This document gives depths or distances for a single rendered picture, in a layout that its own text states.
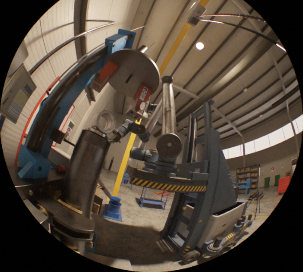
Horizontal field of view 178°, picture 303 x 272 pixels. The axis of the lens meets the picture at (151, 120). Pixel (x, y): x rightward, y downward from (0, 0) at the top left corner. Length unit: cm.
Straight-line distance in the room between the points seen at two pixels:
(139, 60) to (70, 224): 107
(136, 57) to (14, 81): 103
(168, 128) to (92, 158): 61
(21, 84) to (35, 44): 136
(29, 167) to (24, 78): 69
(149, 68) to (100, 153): 70
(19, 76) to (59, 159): 82
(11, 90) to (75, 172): 81
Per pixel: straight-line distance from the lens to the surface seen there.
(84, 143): 57
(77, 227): 55
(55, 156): 113
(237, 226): 204
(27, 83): 108
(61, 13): 259
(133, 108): 74
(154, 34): 594
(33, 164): 61
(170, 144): 72
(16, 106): 109
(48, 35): 245
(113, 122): 67
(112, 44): 97
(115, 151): 1138
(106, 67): 86
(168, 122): 86
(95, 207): 83
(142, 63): 82
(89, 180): 59
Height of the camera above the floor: 138
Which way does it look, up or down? 28 degrees up
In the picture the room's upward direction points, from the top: 16 degrees clockwise
